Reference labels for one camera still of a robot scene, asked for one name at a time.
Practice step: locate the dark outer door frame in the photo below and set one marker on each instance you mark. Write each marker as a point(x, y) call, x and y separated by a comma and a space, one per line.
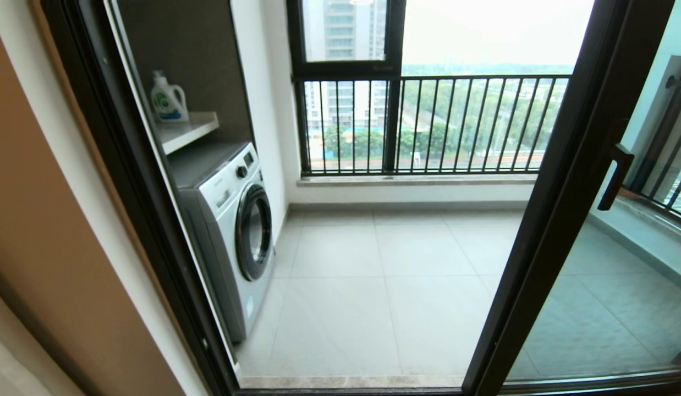
point(126, 137)

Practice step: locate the white front-load washing machine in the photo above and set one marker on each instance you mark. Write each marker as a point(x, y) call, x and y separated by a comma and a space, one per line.
point(225, 220)

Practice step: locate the dark framed sliding glass door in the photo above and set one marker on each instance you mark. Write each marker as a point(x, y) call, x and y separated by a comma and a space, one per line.
point(544, 231)

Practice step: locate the dark window frame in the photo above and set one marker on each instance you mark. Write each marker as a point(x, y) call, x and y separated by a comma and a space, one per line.
point(346, 69)

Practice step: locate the grey stone window sill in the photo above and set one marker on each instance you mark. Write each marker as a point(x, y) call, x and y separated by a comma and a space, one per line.
point(417, 180)

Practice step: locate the white stone shelf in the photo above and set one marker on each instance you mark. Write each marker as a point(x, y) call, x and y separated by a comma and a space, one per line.
point(186, 132)

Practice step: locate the black metal balcony railing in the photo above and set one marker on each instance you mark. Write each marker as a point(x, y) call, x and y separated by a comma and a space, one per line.
point(483, 77)

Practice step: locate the white detergent bottle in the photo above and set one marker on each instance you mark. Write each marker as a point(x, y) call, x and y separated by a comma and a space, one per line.
point(167, 103)

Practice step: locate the black side balcony railing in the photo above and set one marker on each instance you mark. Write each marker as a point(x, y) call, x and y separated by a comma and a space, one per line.
point(673, 110)

